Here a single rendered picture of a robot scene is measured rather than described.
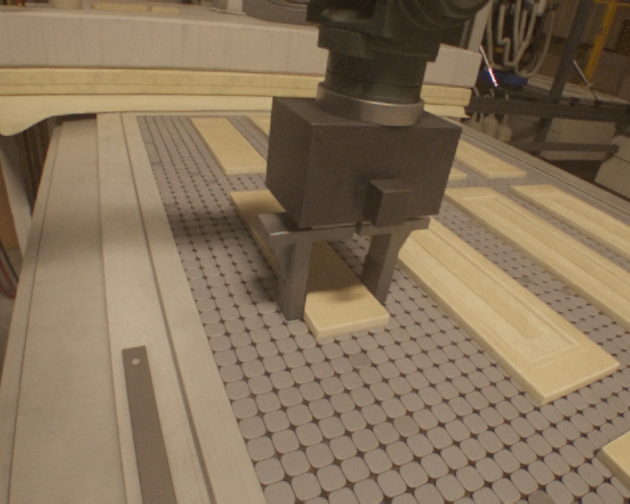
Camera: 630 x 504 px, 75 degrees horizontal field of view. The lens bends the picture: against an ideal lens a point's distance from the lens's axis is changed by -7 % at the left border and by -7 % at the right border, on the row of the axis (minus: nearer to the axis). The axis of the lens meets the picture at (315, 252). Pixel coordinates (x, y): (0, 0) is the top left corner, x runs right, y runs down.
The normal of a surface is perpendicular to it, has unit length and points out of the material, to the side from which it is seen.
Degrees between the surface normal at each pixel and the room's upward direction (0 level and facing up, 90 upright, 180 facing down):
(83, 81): 90
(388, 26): 90
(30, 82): 90
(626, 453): 0
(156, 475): 0
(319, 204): 90
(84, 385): 0
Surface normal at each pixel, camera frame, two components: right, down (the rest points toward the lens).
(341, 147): 0.41, 0.51
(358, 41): -0.46, 0.40
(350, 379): 0.13, -0.85
